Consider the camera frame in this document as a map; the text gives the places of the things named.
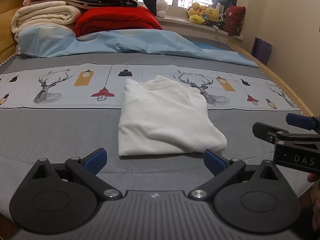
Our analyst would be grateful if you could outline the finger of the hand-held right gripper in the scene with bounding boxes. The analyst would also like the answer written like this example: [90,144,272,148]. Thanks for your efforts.
[252,122,320,153]
[286,112,320,131]

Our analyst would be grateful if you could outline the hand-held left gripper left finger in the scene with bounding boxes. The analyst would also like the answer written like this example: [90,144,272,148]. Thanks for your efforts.
[26,148,123,200]

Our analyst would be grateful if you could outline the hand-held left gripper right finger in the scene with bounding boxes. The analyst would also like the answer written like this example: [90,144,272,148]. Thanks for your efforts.
[188,149,284,201]

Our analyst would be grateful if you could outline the white shirt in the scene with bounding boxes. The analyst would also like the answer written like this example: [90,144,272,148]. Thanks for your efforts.
[118,75,227,158]

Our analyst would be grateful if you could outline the person's right hand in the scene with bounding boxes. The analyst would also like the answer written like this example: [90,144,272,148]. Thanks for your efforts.
[307,171,320,230]

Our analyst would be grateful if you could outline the grey printed bed sheet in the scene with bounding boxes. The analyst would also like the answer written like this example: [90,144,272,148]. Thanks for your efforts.
[0,42,320,220]

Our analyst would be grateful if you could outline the dark red cushion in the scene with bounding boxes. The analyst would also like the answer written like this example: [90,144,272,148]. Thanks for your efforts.
[224,5,247,36]

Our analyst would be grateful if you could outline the black white striped plush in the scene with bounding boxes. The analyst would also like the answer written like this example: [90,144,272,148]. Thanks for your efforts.
[212,14,226,29]

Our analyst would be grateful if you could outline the light blue duvet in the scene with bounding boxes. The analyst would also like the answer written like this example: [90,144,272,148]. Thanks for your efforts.
[16,25,259,68]

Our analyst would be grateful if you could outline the yellow and blue plush toy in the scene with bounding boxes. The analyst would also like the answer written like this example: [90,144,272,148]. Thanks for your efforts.
[204,6,222,22]

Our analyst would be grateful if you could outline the white windowsill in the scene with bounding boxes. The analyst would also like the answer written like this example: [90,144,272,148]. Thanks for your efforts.
[159,17,244,43]

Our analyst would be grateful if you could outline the yellow duck plush toy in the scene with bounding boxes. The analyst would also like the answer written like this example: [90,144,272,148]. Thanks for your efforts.
[187,2,208,25]

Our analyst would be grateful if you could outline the red blanket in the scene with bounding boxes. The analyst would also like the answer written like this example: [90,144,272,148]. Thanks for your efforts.
[75,6,163,37]

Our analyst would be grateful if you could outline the cream folded blanket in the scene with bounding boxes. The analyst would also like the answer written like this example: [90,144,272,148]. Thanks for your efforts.
[10,1,83,53]

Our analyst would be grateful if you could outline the wooden headboard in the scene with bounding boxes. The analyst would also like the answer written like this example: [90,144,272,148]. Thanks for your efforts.
[0,0,33,64]

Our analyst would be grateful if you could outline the dark starred blanket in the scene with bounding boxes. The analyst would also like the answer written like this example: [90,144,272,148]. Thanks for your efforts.
[25,0,139,8]

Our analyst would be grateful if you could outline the white plush toy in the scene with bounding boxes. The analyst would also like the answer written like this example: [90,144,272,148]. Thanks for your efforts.
[156,0,168,18]

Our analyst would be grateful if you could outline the wooden bed frame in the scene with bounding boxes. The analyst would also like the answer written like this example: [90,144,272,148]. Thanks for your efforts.
[229,41,320,120]

